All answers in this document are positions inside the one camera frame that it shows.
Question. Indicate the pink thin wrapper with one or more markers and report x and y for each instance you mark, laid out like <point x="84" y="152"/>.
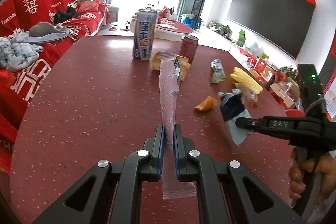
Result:
<point x="168" y="90"/>

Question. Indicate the large wall television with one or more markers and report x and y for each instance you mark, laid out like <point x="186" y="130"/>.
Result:
<point x="284" y="23"/>

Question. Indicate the person right hand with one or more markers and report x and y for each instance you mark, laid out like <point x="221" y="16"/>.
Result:
<point x="325" y="166"/>

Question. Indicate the round red side table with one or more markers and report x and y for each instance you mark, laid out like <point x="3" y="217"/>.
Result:
<point x="171" y="30"/>

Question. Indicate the red plastic stool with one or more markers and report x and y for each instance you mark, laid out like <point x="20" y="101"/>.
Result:
<point x="294" y="113"/>

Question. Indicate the tall blue drink can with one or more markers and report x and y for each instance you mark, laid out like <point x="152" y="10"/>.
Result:
<point x="144" y="34"/>

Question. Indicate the orange peel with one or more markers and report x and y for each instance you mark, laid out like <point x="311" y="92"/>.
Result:
<point x="206" y="105"/>

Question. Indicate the clear bread wrapper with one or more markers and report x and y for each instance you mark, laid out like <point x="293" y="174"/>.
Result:
<point x="247" y="95"/>

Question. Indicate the red drink can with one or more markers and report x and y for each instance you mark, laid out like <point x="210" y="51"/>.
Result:
<point x="189" y="47"/>

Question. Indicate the grey blue tissue paper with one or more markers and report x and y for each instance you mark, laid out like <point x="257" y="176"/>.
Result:
<point x="232" y="108"/>

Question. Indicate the open cardboard box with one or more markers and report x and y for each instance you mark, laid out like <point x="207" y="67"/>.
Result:
<point x="288" y="92"/>

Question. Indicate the red covered sofa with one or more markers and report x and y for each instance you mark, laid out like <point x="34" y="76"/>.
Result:
<point x="34" y="35"/>

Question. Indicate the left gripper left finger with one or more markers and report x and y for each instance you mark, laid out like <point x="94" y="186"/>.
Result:
<point x="110" y="192"/>

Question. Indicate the orange snack wrapper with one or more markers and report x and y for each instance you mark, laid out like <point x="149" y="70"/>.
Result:
<point x="178" y="64"/>

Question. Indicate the a2 milk powder sachet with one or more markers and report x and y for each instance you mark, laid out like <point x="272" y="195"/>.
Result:
<point x="218" y="71"/>

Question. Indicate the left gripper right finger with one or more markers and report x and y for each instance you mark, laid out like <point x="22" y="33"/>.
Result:
<point x="227" y="192"/>

